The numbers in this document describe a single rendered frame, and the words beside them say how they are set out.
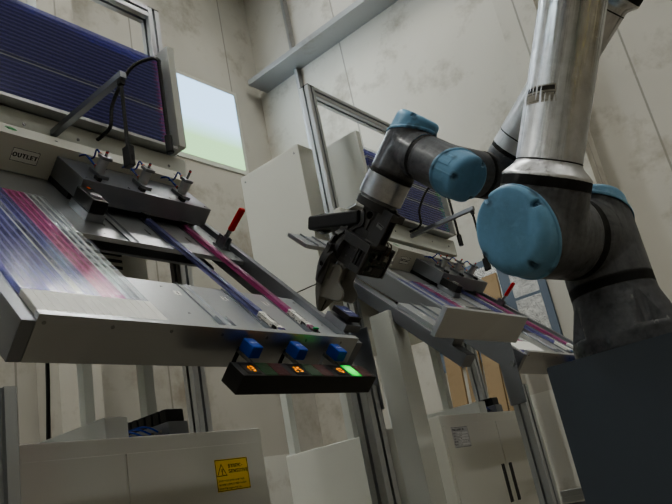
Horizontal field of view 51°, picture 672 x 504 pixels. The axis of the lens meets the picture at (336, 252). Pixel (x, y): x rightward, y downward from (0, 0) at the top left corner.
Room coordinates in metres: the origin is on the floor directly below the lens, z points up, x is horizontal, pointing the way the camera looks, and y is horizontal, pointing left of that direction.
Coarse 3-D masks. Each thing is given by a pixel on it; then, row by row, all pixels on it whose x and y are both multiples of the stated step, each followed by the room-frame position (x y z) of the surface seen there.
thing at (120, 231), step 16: (0, 176) 1.24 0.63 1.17; (16, 176) 1.29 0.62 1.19; (32, 192) 1.25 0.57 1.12; (48, 192) 1.30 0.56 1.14; (64, 208) 1.26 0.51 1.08; (112, 208) 1.41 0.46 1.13; (80, 224) 1.23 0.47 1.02; (96, 224) 1.27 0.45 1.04; (112, 224) 1.31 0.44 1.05; (128, 224) 1.37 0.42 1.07; (144, 224) 1.42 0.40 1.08; (160, 224) 1.47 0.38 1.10; (96, 240) 1.32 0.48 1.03; (112, 240) 1.25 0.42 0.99; (128, 240) 1.28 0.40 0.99; (144, 240) 1.33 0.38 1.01; (160, 240) 1.38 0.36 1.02; (192, 240) 1.48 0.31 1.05; (208, 240) 1.54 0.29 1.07; (144, 256) 1.38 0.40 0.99; (160, 256) 1.42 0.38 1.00; (176, 256) 1.47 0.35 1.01; (208, 256) 1.45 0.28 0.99
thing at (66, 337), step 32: (64, 320) 0.87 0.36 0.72; (96, 320) 0.90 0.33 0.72; (128, 320) 0.94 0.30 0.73; (160, 320) 0.99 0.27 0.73; (32, 352) 0.87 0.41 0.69; (64, 352) 0.90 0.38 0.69; (96, 352) 0.94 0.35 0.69; (128, 352) 0.98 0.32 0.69; (160, 352) 1.02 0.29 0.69; (192, 352) 1.07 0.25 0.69; (224, 352) 1.12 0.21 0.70; (320, 352) 1.31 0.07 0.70
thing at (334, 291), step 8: (336, 264) 1.11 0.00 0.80; (328, 272) 1.12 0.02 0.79; (336, 272) 1.12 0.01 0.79; (328, 280) 1.13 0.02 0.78; (336, 280) 1.12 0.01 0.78; (320, 288) 1.13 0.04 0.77; (328, 288) 1.13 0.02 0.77; (336, 288) 1.12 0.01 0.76; (320, 296) 1.14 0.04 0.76; (328, 296) 1.14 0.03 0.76; (336, 296) 1.12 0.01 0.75; (320, 304) 1.16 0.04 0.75
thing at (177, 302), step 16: (0, 272) 0.92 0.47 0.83; (144, 288) 1.12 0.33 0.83; (160, 288) 1.16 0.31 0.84; (176, 288) 1.19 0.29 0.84; (192, 288) 1.23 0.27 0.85; (208, 288) 1.27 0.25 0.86; (160, 304) 1.10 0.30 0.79; (176, 304) 1.13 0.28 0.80; (192, 304) 1.16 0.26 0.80; (208, 304) 1.19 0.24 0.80; (224, 304) 1.24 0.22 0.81; (240, 304) 1.27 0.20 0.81; (256, 304) 1.32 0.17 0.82; (272, 304) 1.37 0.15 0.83; (288, 304) 1.42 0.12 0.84; (176, 320) 1.08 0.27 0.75; (192, 320) 1.11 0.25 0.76; (208, 320) 1.14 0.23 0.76; (224, 320) 1.17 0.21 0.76; (240, 320) 1.21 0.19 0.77; (256, 320) 1.25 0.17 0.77; (288, 320) 1.33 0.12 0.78
